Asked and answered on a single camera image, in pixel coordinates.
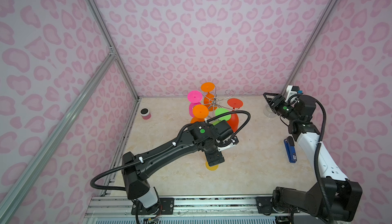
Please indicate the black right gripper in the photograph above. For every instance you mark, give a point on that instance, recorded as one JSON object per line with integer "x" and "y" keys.
{"x": 279, "y": 99}

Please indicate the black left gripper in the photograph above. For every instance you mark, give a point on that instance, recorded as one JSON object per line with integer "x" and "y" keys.
{"x": 216, "y": 159}

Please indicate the yellow plastic wine glass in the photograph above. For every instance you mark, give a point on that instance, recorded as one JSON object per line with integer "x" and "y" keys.
{"x": 211, "y": 168}

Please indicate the red plastic wine glass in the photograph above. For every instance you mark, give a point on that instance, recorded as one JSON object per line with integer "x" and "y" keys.
{"x": 235, "y": 104}

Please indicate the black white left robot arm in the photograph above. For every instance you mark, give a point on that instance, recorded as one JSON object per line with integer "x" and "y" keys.
{"x": 209, "y": 136}

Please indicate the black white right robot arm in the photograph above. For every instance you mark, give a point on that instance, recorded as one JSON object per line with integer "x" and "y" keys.
{"x": 334, "y": 197}

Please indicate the front orange plastic wine glass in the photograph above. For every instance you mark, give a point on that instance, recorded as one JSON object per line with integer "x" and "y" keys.
{"x": 200, "y": 113}

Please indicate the orange plastic wine glass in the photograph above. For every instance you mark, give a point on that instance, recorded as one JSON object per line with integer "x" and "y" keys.
{"x": 209, "y": 97}
{"x": 200, "y": 113}

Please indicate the back orange plastic wine glass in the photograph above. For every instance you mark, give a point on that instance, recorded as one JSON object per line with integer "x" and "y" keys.
{"x": 209, "y": 97}

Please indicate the magenta plastic wine glass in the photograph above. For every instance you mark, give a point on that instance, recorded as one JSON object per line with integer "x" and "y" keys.
{"x": 194, "y": 97}

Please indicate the blue stapler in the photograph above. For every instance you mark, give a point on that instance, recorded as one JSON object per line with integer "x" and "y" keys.
{"x": 290, "y": 149}

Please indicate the aluminium corner frame post right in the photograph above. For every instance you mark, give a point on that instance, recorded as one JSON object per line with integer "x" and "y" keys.
{"x": 320, "y": 25}

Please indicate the aluminium corner frame post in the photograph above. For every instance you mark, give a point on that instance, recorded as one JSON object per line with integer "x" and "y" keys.
{"x": 320, "y": 25}
{"x": 93, "y": 6}

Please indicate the chrome wire wine glass rack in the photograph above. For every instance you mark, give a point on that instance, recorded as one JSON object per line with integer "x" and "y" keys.
{"x": 218, "y": 101}

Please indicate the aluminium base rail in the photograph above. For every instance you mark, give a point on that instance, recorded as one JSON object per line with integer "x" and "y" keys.
{"x": 196, "y": 209}

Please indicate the aluminium diagonal frame bar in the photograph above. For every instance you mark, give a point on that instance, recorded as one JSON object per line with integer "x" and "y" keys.
{"x": 21, "y": 188}

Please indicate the aluminium corner frame post left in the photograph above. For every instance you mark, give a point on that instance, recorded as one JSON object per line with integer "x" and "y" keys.
{"x": 93, "y": 6}

